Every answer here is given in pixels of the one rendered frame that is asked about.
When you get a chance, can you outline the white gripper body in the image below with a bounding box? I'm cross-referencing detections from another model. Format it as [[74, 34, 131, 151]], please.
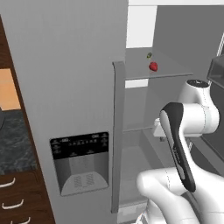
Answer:
[[152, 117, 168, 143]]

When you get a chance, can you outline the white drawer handle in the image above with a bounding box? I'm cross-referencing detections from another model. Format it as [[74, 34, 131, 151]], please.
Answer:
[[10, 216, 32, 224], [0, 177, 17, 189], [1, 199, 25, 211]]

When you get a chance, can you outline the dark wooden drawer cabinet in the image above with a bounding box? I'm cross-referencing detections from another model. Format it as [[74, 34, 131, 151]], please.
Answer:
[[0, 14, 56, 224]]

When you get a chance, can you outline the grey fridge door with dispenser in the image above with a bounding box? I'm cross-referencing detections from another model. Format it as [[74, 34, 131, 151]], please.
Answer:
[[0, 0, 130, 224]]

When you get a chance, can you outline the grey fridge interior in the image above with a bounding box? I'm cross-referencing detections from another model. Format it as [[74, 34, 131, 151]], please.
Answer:
[[116, 0, 224, 224]]

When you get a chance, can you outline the red strawberry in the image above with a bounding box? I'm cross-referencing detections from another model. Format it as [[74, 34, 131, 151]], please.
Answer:
[[149, 60, 159, 73]]

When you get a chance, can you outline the grey fridge door handle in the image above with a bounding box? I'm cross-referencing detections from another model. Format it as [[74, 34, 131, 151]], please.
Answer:
[[110, 60, 127, 214]]

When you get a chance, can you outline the glass fridge shelf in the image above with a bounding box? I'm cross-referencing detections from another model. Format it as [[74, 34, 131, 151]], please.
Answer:
[[124, 47, 194, 81]]

